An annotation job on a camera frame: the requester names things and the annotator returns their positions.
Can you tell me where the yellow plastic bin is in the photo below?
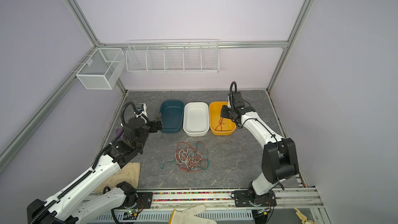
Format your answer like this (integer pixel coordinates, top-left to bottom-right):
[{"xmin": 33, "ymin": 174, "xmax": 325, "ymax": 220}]
[{"xmin": 209, "ymin": 101, "xmax": 236, "ymax": 136}]

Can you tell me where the purple pink scoop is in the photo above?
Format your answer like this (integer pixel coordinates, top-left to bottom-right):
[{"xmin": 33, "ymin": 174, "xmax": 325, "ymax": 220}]
[{"xmin": 116, "ymin": 128, "xmax": 124, "ymax": 139}]

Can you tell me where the beige work glove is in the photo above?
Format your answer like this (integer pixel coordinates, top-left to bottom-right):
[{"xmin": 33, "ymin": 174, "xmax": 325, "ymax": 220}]
[{"xmin": 93, "ymin": 162, "xmax": 141, "ymax": 194}]

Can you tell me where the white glove yellow cuff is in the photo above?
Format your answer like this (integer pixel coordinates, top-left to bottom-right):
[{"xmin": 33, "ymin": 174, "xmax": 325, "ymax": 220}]
[{"xmin": 169, "ymin": 204, "xmax": 217, "ymax": 224}]

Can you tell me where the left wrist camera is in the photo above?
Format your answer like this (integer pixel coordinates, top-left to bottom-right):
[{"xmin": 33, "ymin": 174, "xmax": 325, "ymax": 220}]
[{"xmin": 136, "ymin": 103, "xmax": 147, "ymax": 118}]

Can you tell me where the white wire wall basket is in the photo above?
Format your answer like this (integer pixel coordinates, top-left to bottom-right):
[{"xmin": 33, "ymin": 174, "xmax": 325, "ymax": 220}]
[{"xmin": 125, "ymin": 39, "xmax": 220, "ymax": 73}]

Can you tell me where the white mesh box basket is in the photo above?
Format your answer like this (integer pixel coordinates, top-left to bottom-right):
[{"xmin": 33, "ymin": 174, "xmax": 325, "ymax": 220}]
[{"xmin": 76, "ymin": 48, "xmax": 126, "ymax": 90}]

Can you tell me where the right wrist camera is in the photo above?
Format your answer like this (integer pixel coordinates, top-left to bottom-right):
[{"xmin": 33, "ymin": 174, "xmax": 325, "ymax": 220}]
[{"xmin": 228, "ymin": 94, "xmax": 232, "ymax": 108}]

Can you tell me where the cable pile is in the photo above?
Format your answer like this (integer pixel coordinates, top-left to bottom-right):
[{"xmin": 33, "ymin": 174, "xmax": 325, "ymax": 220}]
[{"xmin": 158, "ymin": 140, "xmax": 210, "ymax": 173}]

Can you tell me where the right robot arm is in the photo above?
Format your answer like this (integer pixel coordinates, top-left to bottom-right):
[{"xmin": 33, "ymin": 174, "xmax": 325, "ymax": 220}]
[{"xmin": 220, "ymin": 82, "xmax": 299, "ymax": 206}]

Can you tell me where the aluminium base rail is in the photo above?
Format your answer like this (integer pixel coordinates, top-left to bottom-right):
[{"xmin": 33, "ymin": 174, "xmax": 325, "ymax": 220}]
[{"xmin": 60, "ymin": 187, "xmax": 324, "ymax": 214}]

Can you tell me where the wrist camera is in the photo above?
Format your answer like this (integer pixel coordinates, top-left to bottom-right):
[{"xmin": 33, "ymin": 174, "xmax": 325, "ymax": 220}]
[
  {"xmin": 136, "ymin": 103, "xmax": 147, "ymax": 118},
  {"xmin": 228, "ymin": 94, "xmax": 232, "ymax": 108}
]

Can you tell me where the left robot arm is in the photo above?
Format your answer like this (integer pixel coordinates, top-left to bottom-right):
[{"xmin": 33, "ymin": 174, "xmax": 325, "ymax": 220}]
[{"xmin": 27, "ymin": 102, "xmax": 163, "ymax": 224}]

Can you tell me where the white plastic bin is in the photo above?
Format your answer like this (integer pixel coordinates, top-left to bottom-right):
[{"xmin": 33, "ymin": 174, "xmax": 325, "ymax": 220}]
[{"xmin": 183, "ymin": 102, "xmax": 210, "ymax": 137}]

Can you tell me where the teal plastic bin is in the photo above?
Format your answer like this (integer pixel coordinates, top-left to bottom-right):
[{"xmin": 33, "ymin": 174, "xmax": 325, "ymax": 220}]
[{"xmin": 160, "ymin": 100, "xmax": 184, "ymax": 134}]

